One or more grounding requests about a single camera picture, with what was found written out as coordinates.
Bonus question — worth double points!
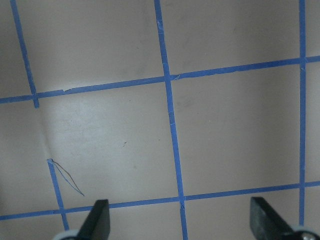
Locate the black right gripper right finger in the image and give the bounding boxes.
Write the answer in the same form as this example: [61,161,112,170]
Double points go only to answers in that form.
[250,197,295,240]

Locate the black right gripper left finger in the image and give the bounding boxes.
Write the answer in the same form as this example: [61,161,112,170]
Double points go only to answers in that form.
[76,199,111,240]

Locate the loose thin thread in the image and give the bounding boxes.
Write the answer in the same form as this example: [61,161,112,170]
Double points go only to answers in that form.
[51,159,85,197]

